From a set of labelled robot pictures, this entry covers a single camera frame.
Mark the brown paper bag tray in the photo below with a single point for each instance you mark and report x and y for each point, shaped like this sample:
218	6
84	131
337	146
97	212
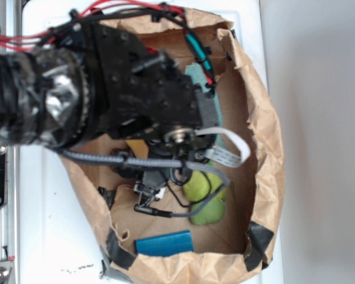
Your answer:
241	244

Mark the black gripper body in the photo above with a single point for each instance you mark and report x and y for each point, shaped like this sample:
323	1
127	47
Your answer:
135	94

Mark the brown rock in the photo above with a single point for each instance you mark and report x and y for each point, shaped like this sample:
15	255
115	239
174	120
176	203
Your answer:
126	173

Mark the aluminium frame rail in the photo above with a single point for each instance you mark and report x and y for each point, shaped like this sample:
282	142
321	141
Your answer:
10	25

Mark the blue rectangular block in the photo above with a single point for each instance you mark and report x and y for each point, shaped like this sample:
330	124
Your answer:
165	245

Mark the yellow sponge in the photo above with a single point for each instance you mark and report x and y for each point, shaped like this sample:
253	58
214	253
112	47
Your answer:
139	148

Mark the green plush toy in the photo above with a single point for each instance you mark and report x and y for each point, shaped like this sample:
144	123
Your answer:
199	187

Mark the light blue terry cloth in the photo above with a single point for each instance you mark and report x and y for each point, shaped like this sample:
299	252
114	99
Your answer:
198	77

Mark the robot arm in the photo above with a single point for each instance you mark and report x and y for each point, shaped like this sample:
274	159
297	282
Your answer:
44	95

